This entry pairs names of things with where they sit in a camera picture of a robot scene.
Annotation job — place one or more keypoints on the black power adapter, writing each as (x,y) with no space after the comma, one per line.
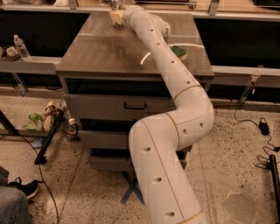
(264,127)

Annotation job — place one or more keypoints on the blue tape cross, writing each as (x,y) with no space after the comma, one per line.
(133,188)

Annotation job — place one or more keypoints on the brown snack bag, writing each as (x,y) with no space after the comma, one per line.
(49,116)

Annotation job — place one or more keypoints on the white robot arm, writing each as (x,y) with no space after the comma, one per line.
(155,140)

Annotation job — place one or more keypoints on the small bowl on shelf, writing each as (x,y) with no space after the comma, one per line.
(9,53)

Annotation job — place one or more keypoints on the top grey drawer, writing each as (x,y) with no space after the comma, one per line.
(116,107)

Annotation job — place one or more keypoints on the blue jeans leg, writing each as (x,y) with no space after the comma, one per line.
(13,203)

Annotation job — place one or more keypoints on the grey drawer cabinet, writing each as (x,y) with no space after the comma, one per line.
(103,60)

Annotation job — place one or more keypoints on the clear plastic water bottle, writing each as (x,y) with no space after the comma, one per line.
(20,45)

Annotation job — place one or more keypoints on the black stand right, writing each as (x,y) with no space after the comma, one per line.
(276,183)

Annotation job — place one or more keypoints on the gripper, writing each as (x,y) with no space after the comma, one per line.
(123,17)

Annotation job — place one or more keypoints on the middle grey drawer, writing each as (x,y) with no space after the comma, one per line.
(104,139)

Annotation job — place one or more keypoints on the black shoe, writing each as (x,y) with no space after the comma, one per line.
(29,189)

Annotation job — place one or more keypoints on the green crumpled bag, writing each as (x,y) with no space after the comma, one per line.
(35,122)

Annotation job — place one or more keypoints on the black tripod leg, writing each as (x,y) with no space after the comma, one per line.
(41,158)

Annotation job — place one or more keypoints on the green yellow sponge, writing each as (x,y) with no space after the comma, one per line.
(180,52)

